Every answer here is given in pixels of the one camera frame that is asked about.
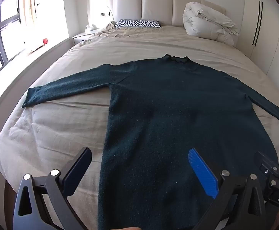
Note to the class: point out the cream padded headboard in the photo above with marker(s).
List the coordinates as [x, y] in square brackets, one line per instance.
[130, 4]

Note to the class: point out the zebra print pillow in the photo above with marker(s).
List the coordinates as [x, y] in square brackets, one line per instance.
[137, 24]

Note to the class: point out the white wardrobe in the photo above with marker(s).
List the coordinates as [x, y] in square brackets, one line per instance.
[271, 16]

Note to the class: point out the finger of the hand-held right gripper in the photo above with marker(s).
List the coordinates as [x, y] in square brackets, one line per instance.
[265, 160]

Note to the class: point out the small red box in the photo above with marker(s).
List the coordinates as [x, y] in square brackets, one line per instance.
[45, 41]

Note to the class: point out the beige curtain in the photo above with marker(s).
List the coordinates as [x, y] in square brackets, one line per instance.
[28, 4]

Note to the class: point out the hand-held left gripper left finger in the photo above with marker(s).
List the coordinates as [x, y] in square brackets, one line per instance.
[77, 170]

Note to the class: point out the white tissue box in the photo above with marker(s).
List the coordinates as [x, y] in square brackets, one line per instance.
[91, 27]

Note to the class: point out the bed with beige sheet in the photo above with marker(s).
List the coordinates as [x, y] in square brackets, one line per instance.
[130, 45]

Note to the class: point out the white window ledge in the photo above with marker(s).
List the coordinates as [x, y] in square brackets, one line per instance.
[34, 60]

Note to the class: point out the dark teal sweater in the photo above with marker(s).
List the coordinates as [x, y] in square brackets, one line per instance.
[165, 112]

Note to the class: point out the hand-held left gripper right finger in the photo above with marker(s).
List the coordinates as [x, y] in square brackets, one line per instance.
[203, 172]

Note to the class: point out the wall reading lamp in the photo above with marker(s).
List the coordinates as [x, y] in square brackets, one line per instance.
[104, 14]

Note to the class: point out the white nightstand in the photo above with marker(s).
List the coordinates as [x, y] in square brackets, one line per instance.
[82, 36]

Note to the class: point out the folded white duvet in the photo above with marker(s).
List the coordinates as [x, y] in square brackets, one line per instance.
[206, 21]

